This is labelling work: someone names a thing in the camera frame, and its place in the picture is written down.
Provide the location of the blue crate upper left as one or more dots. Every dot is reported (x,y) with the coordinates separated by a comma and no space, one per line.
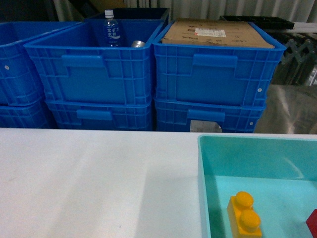
(20,84)

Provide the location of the blue crate upper middle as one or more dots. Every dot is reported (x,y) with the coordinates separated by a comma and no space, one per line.
(76,65)

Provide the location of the yellow toy block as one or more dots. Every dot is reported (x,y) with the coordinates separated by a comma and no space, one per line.
(244,221)

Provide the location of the metal can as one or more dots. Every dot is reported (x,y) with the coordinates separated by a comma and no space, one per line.
(138,44)

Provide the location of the blue crate lower right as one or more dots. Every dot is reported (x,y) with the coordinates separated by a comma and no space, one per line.
(182,116)

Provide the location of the blue crate upper right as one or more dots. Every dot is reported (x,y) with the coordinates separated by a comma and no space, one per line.
(234,76)

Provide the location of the blue crate lower left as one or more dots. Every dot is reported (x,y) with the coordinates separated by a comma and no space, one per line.
(35,115)

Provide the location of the teal plastic tray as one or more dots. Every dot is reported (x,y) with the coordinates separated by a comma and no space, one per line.
(279,173)

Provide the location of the red toy block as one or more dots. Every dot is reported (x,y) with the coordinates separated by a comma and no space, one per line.
(312,223)

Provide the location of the brown cardboard box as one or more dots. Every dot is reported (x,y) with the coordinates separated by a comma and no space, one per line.
(214,33)

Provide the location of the blue crate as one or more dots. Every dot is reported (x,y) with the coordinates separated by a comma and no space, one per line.
(90,116)
(76,65)
(234,76)
(182,116)
(20,84)
(35,115)

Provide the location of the blue crate lower middle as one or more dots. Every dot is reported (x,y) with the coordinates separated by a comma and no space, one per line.
(90,116)

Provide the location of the clear water bottle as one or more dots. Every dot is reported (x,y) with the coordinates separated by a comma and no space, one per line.
(111,30)

